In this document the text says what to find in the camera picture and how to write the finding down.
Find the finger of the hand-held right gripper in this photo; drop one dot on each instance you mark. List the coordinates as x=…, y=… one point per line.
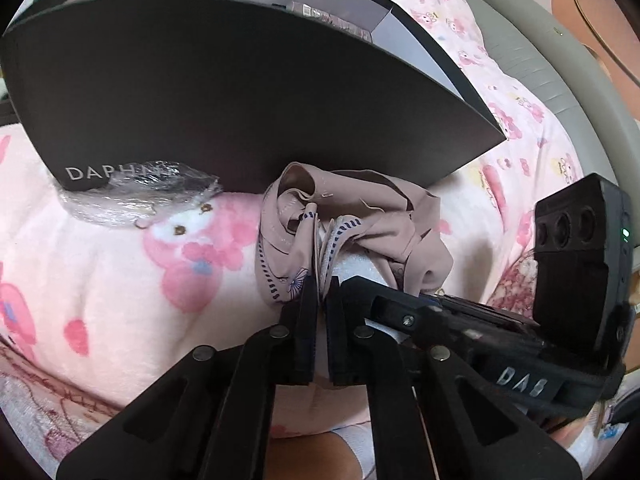
x=395, y=310
x=480, y=315

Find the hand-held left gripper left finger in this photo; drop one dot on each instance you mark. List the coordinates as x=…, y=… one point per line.
x=307, y=315

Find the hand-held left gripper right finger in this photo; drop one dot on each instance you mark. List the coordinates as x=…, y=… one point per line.
x=332, y=325

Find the beige cloth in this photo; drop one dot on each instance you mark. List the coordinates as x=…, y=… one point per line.
x=390, y=220

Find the dark grey cardboard box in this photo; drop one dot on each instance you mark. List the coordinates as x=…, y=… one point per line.
x=250, y=85

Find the brown and white cream tube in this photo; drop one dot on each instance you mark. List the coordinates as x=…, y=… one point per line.
x=330, y=20

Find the white cloth with blue print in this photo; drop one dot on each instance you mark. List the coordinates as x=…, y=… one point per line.
x=357, y=447

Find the pink cartoon printed blanket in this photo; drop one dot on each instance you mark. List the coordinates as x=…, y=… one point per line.
x=125, y=285

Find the clear plastic wrap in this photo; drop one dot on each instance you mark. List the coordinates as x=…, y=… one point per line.
x=125, y=200

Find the pink floral cloth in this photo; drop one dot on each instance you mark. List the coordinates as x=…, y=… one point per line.
x=50, y=410

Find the grey bed frame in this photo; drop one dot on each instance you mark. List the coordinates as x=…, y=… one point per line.
x=540, y=60

